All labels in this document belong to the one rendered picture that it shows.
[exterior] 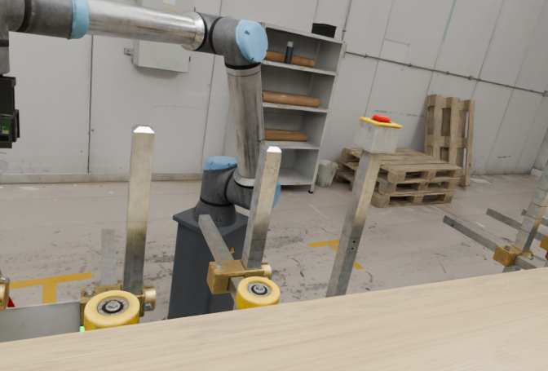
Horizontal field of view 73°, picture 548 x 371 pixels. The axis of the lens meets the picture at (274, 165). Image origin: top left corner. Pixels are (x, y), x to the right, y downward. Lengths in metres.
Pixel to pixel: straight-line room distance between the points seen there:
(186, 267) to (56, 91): 2.07
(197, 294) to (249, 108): 0.87
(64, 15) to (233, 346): 0.61
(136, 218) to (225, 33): 0.65
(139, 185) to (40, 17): 0.32
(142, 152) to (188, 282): 1.12
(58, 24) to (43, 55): 2.56
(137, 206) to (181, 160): 2.95
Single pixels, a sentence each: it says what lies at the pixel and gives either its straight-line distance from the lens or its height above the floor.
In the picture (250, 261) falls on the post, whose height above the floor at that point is 0.89.
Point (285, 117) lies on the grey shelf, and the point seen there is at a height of 0.70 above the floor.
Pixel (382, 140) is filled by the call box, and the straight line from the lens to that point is 0.86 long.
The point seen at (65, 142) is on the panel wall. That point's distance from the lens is 3.46.
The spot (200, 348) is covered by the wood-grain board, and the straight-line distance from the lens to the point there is 0.61.
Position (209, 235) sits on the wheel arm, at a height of 0.86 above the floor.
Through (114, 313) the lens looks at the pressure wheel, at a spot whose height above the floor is 0.90.
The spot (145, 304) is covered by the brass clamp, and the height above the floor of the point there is 0.81.
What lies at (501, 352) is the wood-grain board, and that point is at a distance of 0.82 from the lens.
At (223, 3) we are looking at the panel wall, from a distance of 3.58.
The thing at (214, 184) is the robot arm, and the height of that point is 0.78.
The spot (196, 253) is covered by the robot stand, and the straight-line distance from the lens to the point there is 1.64.
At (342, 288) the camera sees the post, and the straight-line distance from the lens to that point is 1.02.
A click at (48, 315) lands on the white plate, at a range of 0.88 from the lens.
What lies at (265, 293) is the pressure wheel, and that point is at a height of 0.90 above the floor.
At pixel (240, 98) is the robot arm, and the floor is 1.17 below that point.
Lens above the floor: 1.32
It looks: 17 degrees down
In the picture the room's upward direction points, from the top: 10 degrees clockwise
